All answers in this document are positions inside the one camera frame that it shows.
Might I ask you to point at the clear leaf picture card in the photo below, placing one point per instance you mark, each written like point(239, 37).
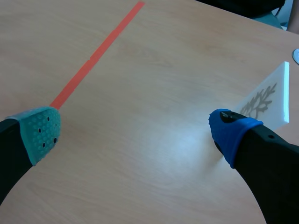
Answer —
point(268, 98)

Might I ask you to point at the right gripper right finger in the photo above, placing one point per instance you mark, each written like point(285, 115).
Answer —
point(257, 158)

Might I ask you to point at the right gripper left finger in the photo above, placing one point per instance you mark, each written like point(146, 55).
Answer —
point(35, 133)

